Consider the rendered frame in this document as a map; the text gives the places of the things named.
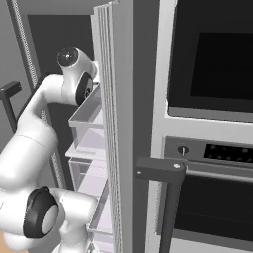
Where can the steel built-in oven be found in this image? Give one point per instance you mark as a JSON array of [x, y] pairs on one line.
[[214, 204]]

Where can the black microwave oven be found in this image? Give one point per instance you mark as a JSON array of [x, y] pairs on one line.
[[210, 59]]

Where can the round oven knob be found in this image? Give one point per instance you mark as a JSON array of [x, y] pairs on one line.
[[183, 151]]

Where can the grey fridge door with bins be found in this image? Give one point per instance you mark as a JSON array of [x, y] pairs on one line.
[[123, 82]]

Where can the plain grey fridge door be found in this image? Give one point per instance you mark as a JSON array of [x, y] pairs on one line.
[[11, 42]]

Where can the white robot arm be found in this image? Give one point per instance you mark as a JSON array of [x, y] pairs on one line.
[[29, 154]]

